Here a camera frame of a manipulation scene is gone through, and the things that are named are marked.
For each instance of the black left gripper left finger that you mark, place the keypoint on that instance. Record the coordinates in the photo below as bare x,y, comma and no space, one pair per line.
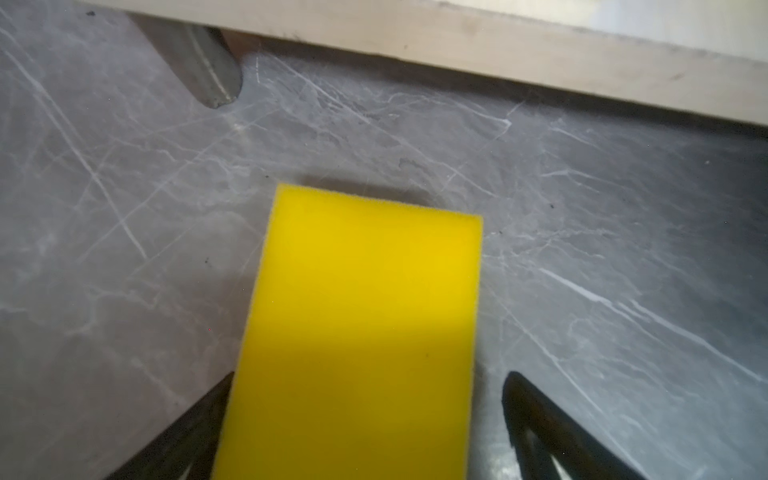
187,448

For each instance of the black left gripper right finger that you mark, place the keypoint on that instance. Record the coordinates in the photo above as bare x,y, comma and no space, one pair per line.
545,436

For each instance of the yellow foam sponge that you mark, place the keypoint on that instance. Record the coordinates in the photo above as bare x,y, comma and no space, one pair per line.
358,352

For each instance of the white two-tier shelf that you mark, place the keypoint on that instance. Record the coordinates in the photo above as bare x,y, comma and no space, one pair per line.
704,57

